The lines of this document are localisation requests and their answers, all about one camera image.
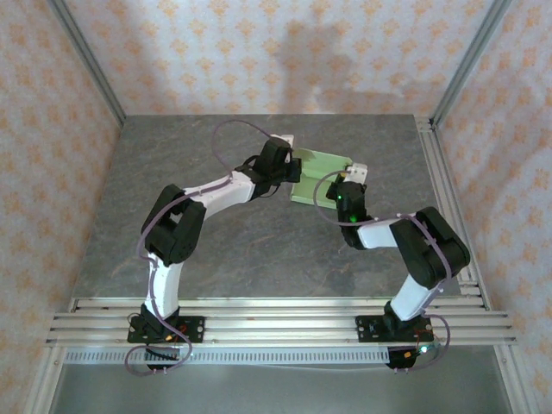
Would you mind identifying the aluminium right frame post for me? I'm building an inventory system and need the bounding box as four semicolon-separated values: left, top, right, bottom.
430;0;514;127

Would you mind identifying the wide aluminium cross beam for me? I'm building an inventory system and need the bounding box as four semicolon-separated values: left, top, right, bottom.
45;309;518;348

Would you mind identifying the slotted grey cable duct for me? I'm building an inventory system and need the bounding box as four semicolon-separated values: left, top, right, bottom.
64;348;392;366

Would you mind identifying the aluminium left frame post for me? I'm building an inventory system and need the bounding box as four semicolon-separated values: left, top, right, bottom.
47;0;128;127

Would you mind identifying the narrow aluminium table edge rail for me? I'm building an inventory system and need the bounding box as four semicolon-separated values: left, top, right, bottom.
68;296;491;311

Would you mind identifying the light green paper box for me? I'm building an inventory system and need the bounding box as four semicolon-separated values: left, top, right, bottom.
289;146;360;210

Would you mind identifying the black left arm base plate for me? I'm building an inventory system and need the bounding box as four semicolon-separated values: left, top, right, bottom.
127;316;206;345

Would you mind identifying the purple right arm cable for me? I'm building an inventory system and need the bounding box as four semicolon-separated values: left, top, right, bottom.
312;170;453;373

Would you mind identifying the grey metal bottom plate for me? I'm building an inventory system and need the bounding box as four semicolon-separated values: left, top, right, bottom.
49;362;517;414

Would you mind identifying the aluminium side rail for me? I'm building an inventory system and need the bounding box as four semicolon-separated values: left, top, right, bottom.
416;116;492;310

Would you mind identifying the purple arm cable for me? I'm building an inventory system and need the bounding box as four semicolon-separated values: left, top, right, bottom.
123;119;281;377
312;170;453;373

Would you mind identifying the orange patterned white curtain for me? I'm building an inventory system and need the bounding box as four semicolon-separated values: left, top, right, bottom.
0;0;552;414

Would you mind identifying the aluminium frame post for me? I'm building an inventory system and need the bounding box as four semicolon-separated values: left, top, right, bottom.
430;0;514;127
47;0;128;127

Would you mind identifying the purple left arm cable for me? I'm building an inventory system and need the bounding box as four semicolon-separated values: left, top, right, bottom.
123;119;281;377

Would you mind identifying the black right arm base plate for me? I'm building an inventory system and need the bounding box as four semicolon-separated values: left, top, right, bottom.
355;314;434;344

